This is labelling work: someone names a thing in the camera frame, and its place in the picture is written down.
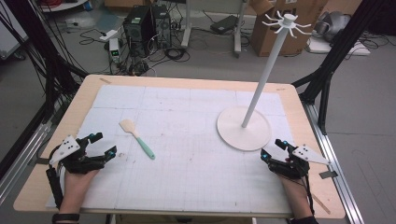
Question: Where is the flat white board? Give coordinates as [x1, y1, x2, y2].
[307, 36, 372, 57]

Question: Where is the grey rounded bag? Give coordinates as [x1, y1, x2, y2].
[313, 10, 352, 44]

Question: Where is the person's right hand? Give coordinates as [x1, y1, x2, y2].
[277, 174, 313, 218]

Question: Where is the black metal frame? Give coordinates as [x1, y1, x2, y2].
[2, 0, 90, 124]
[291, 0, 388, 136]

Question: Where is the slim black computer tower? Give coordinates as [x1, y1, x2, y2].
[150, 4, 173, 49]

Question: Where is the black wristband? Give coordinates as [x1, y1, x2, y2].
[51, 212, 81, 224]

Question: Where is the person's left hand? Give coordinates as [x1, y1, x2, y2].
[58, 168, 101, 216]

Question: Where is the white device with green display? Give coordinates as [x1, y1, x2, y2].
[107, 37, 121, 63]

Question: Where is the large cardboard box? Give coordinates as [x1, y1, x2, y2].
[249, 0, 329, 58]

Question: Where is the white hook rack stand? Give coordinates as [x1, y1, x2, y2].
[216, 10, 313, 152]

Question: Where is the coiled black cable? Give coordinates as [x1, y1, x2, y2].
[163, 46, 191, 63]

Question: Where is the white grid mat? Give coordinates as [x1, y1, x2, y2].
[45, 84, 296, 217]

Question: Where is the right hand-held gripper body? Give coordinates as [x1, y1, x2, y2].
[268, 144, 332, 180]

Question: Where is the wooden spatula with green handle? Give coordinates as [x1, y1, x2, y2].
[119, 119, 156, 161]

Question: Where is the large black computer tower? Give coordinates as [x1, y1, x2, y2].
[122, 5, 157, 58]

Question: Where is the thin wooden strip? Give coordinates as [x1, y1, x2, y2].
[311, 191, 332, 216]

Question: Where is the aluminium rail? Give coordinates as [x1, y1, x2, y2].
[0, 119, 54, 204]
[302, 102, 366, 224]

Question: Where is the white metal stand leg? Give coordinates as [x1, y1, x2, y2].
[180, 0, 193, 49]
[233, 0, 249, 59]

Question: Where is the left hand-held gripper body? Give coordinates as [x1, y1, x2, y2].
[46, 134, 106, 175]

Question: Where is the white power strip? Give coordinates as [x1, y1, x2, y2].
[98, 29, 120, 43]

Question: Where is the flat black case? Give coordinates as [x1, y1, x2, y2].
[209, 14, 240, 35]

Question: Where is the dark sleeve cuff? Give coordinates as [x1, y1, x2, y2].
[290, 216, 319, 224]

